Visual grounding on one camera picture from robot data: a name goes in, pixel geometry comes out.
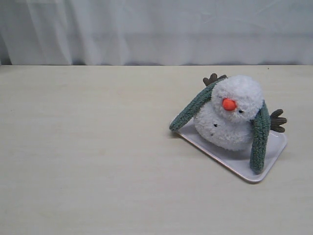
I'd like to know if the green fluffy scarf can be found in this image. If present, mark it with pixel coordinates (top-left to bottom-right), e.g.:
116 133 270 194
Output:
169 83 270 173

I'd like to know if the white plush snowman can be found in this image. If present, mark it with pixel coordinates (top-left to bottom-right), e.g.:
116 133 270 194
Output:
194 73 288 150

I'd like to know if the white plastic tray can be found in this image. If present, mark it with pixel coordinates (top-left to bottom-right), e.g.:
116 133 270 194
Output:
176 121 288 184

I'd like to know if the white curtain backdrop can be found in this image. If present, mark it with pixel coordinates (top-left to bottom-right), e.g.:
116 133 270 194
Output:
0 0 313 66

